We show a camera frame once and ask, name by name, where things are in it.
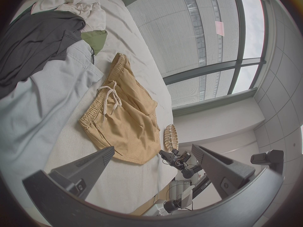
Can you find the round woven basket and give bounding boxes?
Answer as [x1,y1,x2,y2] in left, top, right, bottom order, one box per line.
[164,124,178,152]

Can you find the pale blue garment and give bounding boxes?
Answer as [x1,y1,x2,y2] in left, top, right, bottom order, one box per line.
[0,40,104,193]

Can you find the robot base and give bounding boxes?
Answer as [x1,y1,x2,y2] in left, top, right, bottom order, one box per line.
[142,179,197,218]

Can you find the tan shorts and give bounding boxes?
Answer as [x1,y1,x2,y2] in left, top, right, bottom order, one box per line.
[79,53,161,165]

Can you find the green garment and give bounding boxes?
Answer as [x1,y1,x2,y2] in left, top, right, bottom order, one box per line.
[80,30,108,63]

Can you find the white garment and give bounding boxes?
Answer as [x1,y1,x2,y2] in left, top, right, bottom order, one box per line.
[31,0,106,32]

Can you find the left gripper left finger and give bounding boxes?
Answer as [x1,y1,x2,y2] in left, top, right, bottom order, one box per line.
[48,146,115,200]

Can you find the black garment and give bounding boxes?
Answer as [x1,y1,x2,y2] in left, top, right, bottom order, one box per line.
[0,10,86,99]

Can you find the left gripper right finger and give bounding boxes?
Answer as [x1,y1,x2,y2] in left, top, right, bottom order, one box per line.
[191,144,256,200]

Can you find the window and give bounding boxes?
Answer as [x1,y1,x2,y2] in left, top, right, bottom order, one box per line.
[125,0,269,108]

